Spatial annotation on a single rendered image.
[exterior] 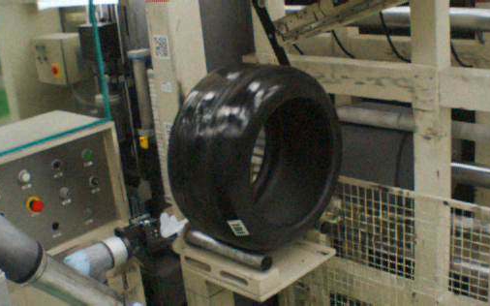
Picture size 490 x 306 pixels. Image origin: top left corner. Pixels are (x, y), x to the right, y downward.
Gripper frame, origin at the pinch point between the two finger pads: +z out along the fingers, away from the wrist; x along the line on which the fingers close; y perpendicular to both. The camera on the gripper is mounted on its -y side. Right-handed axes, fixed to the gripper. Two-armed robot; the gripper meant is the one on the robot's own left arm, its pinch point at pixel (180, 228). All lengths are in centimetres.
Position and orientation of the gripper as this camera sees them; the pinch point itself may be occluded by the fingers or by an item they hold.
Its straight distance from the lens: 176.6
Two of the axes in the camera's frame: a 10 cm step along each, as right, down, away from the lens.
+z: 7.0, -2.9, 6.5
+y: -1.0, -9.5, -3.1
